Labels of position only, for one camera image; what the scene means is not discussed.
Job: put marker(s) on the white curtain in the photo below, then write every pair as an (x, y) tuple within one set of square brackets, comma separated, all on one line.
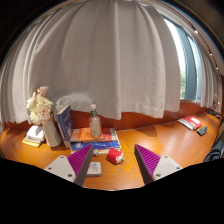
[(100, 56)]

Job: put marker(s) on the clear plastic bottle green label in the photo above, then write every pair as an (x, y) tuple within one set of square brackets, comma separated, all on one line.
[(95, 125)]

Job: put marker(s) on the orange book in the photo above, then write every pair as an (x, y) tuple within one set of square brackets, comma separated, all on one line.
[(80, 135)]

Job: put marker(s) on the blue upright book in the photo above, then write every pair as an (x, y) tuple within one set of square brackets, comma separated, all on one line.
[(65, 125)]

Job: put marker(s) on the white and red charger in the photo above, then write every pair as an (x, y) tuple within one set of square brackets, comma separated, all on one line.
[(115, 156)]

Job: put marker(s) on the small dark case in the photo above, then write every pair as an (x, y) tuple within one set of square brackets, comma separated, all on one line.
[(202, 130)]

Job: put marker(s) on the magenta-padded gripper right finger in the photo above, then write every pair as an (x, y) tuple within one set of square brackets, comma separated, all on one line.
[(166, 167)]

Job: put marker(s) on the window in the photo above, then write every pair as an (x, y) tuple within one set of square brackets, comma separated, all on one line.
[(190, 66)]

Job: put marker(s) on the white flat book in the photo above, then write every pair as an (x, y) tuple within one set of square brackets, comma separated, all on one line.
[(103, 151)]

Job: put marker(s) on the white ceramic vase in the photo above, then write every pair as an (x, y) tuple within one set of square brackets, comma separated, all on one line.
[(51, 133)]

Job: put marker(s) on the dark grey fabric bag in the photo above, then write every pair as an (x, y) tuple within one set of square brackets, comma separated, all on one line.
[(216, 146)]

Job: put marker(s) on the small white book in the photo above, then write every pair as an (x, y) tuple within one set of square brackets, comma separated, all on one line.
[(35, 132)]

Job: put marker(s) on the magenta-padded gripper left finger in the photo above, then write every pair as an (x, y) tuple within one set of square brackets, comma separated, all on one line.
[(61, 168)]

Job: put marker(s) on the small yellow book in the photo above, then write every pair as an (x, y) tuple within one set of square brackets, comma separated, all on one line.
[(30, 142)]

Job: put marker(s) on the red and white booklet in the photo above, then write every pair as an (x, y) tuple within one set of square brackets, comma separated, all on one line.
[(191, 122)]

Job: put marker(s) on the blue flat book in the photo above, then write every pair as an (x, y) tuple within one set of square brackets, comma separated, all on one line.
[(100, 145)]

